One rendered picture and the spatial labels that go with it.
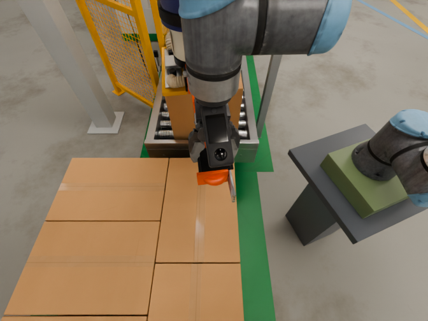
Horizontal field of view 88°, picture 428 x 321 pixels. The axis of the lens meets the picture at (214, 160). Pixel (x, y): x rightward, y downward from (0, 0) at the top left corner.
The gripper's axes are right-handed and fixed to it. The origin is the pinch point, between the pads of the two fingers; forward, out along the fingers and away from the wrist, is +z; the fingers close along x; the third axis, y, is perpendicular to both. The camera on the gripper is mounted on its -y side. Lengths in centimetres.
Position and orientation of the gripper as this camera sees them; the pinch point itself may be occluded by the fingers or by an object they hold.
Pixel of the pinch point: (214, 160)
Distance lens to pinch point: 55.6
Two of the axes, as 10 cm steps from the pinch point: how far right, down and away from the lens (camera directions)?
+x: -9.9, 1.0, -0.7
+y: -1.2, -8.2, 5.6
